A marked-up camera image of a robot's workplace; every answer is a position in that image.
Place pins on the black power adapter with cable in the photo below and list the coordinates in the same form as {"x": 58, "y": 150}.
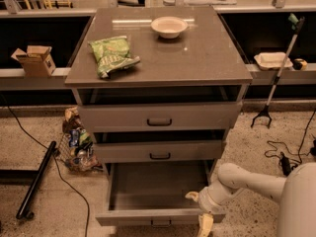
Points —
{"x": 288, "y": 160}

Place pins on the white paper bowl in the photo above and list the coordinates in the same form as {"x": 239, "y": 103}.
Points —
{"x": 169, "y": 27}

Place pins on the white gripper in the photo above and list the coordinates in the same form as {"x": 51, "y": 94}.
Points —
{"x": 206, "y": 200}

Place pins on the yellow tape measure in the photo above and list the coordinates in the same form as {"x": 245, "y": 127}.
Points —
{"x": 299, "y": 64}

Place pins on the grabber reacher tool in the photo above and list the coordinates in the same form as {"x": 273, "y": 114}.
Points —
{"x": 296, "y": 25}

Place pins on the black metal pole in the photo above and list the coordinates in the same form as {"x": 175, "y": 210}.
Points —
{"x": 24, "y": 210}

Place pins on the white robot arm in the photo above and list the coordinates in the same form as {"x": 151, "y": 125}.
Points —
{"x": 295, "y": 195}

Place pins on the grey top drawer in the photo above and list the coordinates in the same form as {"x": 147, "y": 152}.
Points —
{"x": 165, "y": 108}

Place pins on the grey bottom drawer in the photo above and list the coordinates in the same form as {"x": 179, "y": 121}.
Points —
{"x": 154, "y": 193}

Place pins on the green chip bag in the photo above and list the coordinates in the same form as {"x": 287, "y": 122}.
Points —
{"x": 112, "y": 54}

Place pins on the brown cardboard box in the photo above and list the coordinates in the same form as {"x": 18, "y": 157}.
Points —
{"x": 36, "y": 61}

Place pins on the white foam takeout container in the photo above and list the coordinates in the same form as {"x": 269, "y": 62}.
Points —
{"x": 272, "y": 60}

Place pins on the grey middle drawer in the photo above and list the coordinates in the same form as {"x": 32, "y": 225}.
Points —
{"x": 163, "y": 145}

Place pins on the grey drawer cabinet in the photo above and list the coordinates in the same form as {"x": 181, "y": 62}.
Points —
{"x": 202, "y": 55}

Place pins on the grey drawer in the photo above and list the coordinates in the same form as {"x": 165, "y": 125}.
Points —
{"x": 163, "y": 145}
{"x": 154, "y": 193}
{"x": 165, "y": 108}

